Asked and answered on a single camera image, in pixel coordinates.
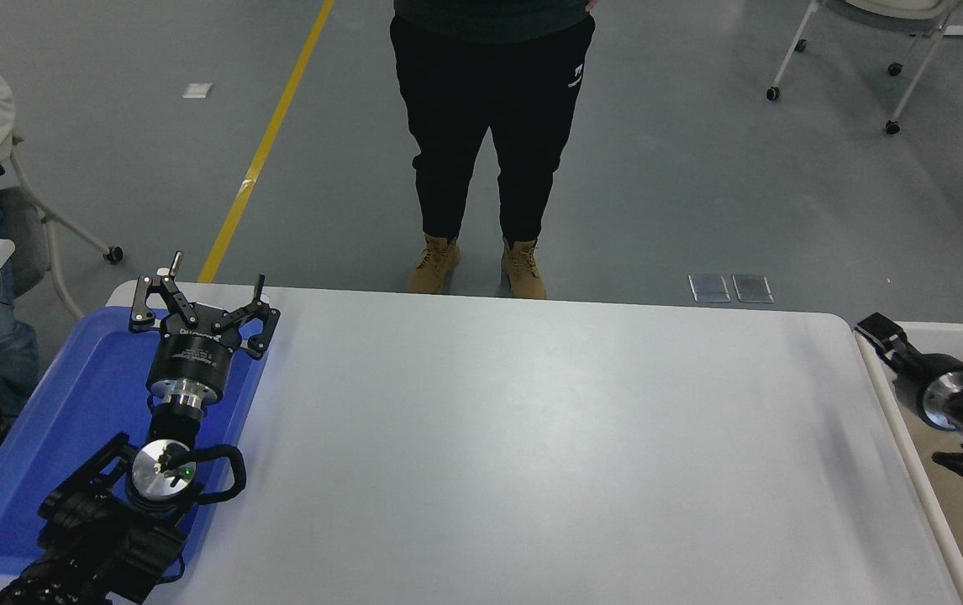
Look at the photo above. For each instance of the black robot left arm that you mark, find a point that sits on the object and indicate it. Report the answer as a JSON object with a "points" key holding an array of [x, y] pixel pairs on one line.
{"points": [[95, 538]]}

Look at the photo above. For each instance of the white frame chair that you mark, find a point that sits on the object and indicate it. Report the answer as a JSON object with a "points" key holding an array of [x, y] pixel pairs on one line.
{"points": [[23, 235]]}

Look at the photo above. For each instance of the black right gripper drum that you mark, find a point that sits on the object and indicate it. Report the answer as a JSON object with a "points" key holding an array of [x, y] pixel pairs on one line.
{"points": [[918, 374]]}

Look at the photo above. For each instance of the white paper scrap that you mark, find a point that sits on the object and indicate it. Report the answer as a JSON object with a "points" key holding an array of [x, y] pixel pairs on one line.
{"points": [[197, 89]]}

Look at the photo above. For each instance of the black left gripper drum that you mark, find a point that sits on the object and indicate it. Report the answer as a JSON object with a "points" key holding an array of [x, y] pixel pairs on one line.
{"points": [[190, 361]]}

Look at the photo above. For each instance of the blue plastic tray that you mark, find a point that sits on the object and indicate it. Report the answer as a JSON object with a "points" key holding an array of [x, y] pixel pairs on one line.
{"points": [[86, 395]]}

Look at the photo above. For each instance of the clear floor plate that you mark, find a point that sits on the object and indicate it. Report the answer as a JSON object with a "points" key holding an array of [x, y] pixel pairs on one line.
{"points": [[752, 287], [708, 288]]}

